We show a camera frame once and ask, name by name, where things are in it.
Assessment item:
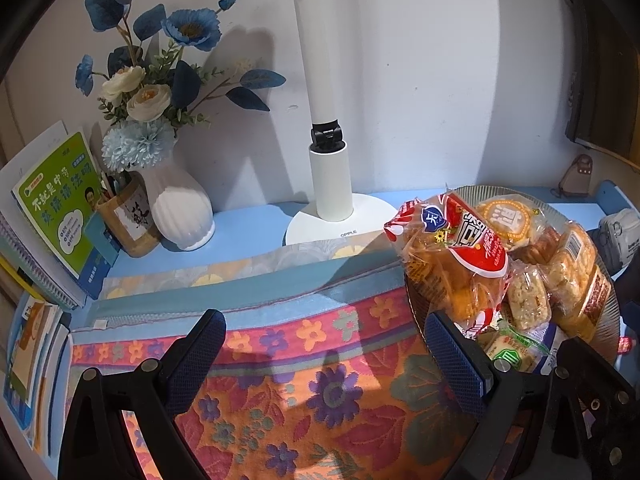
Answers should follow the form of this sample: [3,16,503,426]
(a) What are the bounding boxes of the green label square pastry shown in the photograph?
[476,327,547,373]

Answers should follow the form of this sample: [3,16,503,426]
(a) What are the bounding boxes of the red white bread bag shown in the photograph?
[384,191,509,335]

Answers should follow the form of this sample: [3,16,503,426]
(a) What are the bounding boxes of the orange label sponge cake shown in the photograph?
[541,221,597,301]

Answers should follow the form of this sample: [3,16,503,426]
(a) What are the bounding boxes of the round cracker bag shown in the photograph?
[475,194,547,252]

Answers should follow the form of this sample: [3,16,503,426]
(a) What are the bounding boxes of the blue white red chip bag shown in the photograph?
[528,322,567,375]

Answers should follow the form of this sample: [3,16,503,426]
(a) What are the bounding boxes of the orange biscuit packet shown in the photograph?
[506,263,552,330]

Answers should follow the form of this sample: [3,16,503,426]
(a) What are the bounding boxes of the yellow cake packet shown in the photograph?
[553,264,612,342]

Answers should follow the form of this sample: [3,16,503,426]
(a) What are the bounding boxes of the flat book stack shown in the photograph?
[3,295,70,456]

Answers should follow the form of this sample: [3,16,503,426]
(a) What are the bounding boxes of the amber ribbed glass bowl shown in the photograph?
[385,185,620,373]

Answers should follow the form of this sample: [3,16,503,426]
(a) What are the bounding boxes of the floral woven table cloth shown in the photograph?
[69,228,501,480]

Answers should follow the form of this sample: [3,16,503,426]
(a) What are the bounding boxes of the small blue card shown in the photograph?
[84,211,122,266]

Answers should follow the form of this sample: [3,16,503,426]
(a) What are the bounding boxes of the upright book row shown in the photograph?
[1,120,87,310]

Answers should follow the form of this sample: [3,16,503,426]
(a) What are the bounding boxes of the small brown bag figurine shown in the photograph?
[551,154,593,197]

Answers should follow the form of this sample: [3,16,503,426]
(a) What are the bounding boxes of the white desk lamp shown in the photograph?
[284,0,395,245]

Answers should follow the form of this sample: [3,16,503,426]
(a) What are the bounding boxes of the bamboo pen holder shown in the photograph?
[96,177,162,258]

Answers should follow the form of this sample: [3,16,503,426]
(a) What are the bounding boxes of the white ribbed vase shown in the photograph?
[136,155,215,252]

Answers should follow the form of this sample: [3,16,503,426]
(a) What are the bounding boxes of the green grammar book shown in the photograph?
[12,132,113,300]

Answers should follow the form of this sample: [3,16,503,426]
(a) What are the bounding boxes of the blue white artificial flowers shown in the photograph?
[75,0,286,174]

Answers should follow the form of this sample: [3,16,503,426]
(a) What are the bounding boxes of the dark wall frame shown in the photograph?
[565,0,639,168]

